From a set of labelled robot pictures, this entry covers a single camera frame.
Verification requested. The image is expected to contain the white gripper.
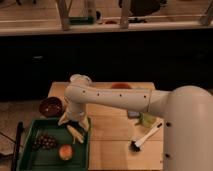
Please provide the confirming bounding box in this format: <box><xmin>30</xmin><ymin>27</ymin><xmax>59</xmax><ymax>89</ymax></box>
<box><xmin>58</xmin><ymin>102</ymin><xmax>90</xmax><ymax>132</ymax></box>

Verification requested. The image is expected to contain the yellow banana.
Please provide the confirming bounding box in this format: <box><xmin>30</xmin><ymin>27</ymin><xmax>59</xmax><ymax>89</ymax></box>
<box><xmin>67</xmin><ymin>125</ymin><xmax>84</xmax><ymax>144</ymax></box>

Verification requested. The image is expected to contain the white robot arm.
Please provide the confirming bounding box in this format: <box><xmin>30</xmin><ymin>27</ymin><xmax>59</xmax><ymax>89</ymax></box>
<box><xmin>59</xmin><ymin>74</ymin><xmax>213</xmax><ymax>171</ymax></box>

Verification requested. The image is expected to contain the black bar left of tray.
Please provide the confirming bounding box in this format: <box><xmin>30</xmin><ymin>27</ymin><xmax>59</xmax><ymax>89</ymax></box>
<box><xmin>10</xmin><ymin>122</ymin><xmax>24</xmax><ymax>171</ymax></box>

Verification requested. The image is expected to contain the green plastic tray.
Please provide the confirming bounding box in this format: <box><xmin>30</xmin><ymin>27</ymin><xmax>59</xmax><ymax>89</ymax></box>
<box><xmin>17</xmin><ymin>118</ymin><xmax>90</xmax><ymax>171</ymax></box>

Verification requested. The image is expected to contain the dark red bowl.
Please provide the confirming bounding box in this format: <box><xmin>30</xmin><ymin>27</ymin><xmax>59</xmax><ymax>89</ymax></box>
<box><xmin>39</xmin><ymin>97</ymin><xmax>63</xmax><ymax>117</ymax></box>

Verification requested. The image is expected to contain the orange peach fruit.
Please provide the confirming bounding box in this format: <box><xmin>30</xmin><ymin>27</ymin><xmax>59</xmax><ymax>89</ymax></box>
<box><xmin>58</xmin><ymin>144</ymin><xmax>73</xmax><ymax>161</ymax></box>

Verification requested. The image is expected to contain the dark grape bunch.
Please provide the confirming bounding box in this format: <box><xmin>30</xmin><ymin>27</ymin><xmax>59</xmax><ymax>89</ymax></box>
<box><xmin>33</xmin><ymin>134</ymin><xmax>57</xmax><ymax>150</ymax></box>

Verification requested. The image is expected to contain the orange round object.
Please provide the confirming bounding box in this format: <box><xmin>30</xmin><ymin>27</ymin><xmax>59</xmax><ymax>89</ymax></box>
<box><xmin>110</xmin><ymin>83</ymin><xmax>132</xmax><ymax>89</ymax></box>

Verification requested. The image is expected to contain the small grey block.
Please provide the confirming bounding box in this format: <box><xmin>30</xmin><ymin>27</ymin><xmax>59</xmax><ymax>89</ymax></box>
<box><xmin>127</xmin><ymin>111</ymin><xmax>140</xmax><ymax>118</ymax></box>

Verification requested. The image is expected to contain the green pepper toy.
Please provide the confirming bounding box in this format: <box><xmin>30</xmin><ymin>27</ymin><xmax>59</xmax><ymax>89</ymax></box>
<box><xmin>136</xmin><ymin>113</ymin><xmax>156</xmax><ymax>128</ymax></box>

